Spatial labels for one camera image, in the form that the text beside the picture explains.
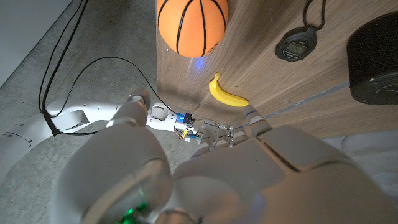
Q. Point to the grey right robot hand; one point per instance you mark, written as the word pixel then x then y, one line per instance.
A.
pixel 186 124

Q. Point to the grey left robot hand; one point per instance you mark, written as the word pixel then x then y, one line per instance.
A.
pixel 248 180

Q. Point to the orange toy basketball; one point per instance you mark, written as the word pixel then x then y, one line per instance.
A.
pixel 192 25

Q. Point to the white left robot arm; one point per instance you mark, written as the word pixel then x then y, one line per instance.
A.
pixel 25 137

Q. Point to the yellow toy banana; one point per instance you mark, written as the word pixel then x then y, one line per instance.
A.
pixel 225 97

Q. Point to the black cylindrical speaker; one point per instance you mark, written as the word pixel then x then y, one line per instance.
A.
pixel 376 59

